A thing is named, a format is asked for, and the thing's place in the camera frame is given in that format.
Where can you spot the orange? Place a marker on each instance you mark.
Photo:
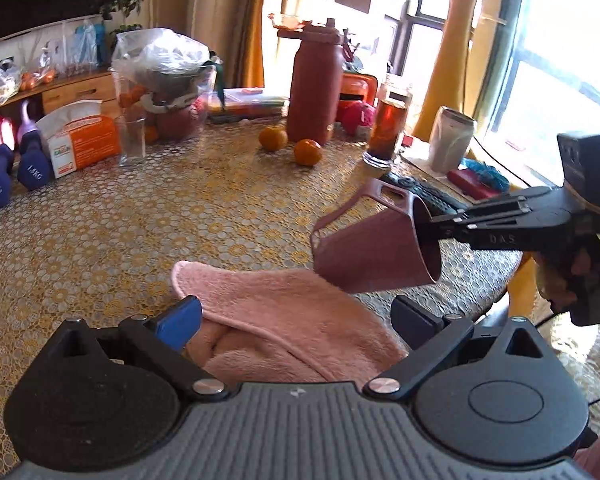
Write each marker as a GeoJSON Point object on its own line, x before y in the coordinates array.
{"type": "Point", "coordinates": [308, 152]}
{"type": "Point", "coordinates": [273, 138]}

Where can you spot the blue packet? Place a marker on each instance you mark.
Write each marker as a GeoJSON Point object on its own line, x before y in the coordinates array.
{"type": "Point", "coordinates": [91, 42]}

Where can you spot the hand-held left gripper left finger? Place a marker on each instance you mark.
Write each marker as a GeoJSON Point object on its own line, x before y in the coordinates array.
{"type": "Point", "coordinates": [177, 324]}

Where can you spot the glass of brown tea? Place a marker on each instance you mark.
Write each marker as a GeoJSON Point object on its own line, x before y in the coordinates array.
{"type": "Point", "coordinates": [387, 130]}

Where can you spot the clear plastic bag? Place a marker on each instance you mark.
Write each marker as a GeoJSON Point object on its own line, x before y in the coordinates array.
{"type": "Point", "coordinates": [155, 52]}

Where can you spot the tan giraffe figure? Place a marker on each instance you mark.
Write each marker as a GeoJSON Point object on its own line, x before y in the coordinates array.
{"type": "Point", "coordinates": [447, 60]}

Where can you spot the wooden cabinet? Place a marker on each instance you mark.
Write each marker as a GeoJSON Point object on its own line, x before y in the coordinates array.
{"type": "Point", "coordinates": [75, 90]}

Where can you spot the large pink water bottle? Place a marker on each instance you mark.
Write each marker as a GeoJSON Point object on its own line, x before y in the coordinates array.
{"type": "Point", "coordinates": [314, 85]}

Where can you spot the empty clear glass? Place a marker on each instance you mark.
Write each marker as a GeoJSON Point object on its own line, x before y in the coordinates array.
{"type": "Point", "coordinates": [131, 142]}

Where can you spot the yellow lace tablecloth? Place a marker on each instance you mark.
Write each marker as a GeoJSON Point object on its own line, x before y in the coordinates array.
{"type": "Point", "coordinates": [180, 210]}

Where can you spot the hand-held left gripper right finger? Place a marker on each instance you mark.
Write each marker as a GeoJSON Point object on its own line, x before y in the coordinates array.
{"type": "Point", "coordinates": [416, 321]}

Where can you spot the person's right hand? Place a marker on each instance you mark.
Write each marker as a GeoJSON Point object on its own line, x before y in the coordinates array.
{"type": "Point", "coordinates": [562, 280]}

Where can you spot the clear container with fruit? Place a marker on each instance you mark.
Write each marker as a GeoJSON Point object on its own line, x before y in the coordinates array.
{"type": "Point", "coordinates": [177, 115]}

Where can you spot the orange and white tissue box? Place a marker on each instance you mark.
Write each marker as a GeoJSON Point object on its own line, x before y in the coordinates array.
{"type": "Point", "coordinates": [87, 142]}

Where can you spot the black remote control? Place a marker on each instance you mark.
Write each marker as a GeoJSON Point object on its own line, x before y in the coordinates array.
{"type": "Point", "coordinates": [420, 191]}

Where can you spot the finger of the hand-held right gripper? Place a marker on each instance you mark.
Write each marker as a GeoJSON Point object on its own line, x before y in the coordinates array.
{"type": "Point", "coordinates": [485, 207]}
{"type": "Point", "coordinates": [442, 237]}

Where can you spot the grey tumbler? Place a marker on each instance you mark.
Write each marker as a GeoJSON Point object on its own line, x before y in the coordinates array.
{"type": "Point", "coordinates": [450, 142]}

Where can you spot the red flat box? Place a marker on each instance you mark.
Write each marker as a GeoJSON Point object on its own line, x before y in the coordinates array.
{"type": "Point", "coordinates": [472, 184]}

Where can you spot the stack of colourful folders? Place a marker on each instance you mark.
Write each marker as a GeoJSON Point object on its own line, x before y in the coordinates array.
{"type": "Point", "coordinates": [245, 102]}

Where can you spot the pink towel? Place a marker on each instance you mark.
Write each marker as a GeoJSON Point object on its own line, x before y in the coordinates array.
{"type": "Point", "coordinates": [290, 320]}

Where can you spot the white plastic bag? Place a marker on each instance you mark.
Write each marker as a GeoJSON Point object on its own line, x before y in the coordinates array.
{"type": "Point", "coordinates": [1, 82]}

